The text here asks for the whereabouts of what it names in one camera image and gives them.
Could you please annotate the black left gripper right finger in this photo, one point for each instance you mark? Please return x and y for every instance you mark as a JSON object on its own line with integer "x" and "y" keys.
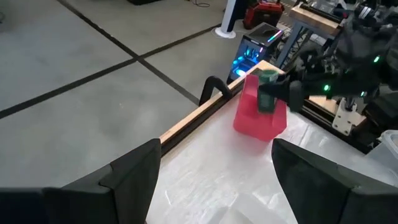
{"x": 329, "y": 193}

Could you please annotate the computer tower with lights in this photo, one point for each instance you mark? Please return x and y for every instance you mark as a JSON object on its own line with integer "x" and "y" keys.
{"x": 255, "y": 49}

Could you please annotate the white mounting bracket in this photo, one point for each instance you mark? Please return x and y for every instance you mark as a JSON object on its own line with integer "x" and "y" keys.
{"x": 343, "y": 116}

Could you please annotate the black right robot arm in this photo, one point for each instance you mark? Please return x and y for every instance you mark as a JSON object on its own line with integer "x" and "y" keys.
{"x": 367, "y": 46}

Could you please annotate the green label spice jar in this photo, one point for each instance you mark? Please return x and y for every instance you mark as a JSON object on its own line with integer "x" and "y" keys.
{"x": 266, "y": 105}

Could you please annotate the pink plastic bin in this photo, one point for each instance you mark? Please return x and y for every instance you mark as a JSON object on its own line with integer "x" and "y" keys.
{"x": 252, "y": 123}

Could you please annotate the red toolbox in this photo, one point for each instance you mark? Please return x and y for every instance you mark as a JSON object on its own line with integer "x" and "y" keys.
{"x": 262, "y": 14}

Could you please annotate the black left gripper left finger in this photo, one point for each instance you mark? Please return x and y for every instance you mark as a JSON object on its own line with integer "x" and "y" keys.
{"x": 93, "y": 193}

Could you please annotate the white round base post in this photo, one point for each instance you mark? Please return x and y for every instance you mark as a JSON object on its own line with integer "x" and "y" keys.
{"x": 231, "y": 18}

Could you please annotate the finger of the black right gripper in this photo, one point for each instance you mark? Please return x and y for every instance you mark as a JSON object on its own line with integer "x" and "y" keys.
{"x": 276, "y": 91}

